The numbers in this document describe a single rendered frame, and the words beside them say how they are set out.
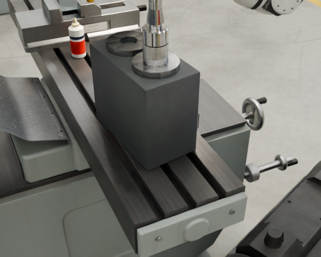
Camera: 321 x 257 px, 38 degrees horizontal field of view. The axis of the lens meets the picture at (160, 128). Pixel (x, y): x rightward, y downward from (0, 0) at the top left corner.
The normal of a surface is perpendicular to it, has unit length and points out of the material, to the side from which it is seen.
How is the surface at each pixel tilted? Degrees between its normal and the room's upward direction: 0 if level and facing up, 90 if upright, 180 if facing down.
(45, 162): 90
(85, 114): 0
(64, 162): 90
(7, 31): 0
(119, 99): 90
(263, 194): 0
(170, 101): 90
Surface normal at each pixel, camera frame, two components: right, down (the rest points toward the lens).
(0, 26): 0.00, -0.80
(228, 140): 0.43, 0.54
